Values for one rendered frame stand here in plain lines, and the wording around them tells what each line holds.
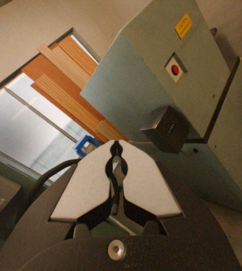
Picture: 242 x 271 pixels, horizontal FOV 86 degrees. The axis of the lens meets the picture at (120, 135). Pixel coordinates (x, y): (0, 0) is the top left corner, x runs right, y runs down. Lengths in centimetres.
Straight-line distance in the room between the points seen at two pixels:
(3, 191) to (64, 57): 185
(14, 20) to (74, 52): 72
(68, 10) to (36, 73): 108
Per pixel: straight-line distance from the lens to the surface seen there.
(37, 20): 246
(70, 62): 212
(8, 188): 50
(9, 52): 221
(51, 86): 190
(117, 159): 133
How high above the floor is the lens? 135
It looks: 21 degrees down
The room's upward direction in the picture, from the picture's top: 48 degrees counter-clockwise
